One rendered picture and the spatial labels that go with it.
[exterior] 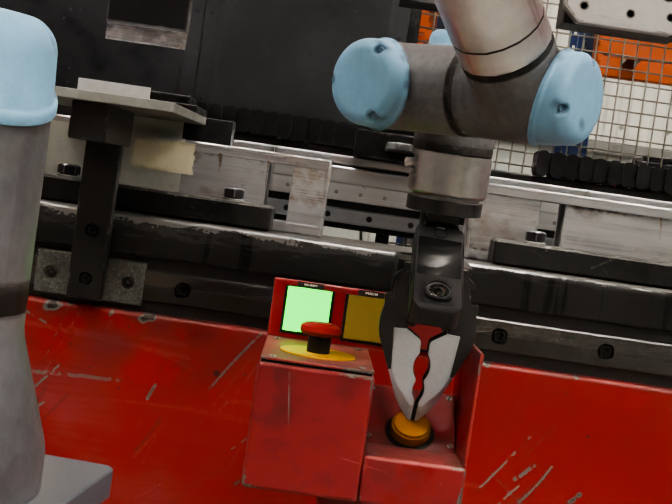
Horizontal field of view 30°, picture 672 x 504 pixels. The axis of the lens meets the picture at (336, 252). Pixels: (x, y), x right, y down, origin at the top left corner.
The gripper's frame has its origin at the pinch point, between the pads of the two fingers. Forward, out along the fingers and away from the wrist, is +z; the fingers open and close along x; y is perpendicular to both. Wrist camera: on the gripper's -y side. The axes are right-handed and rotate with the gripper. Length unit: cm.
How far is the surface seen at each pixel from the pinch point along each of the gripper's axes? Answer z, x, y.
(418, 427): 1.8, -0.7, 0.4
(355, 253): -10.5, 6.8, 24.6
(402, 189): -15, 0, 63
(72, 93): -24.2, 38.1, 13.7
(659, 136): -23, -131, 431
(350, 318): -5.9, 6.9, 9.8
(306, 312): -5.9, 11.4, 9.8
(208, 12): -37, 34, 93
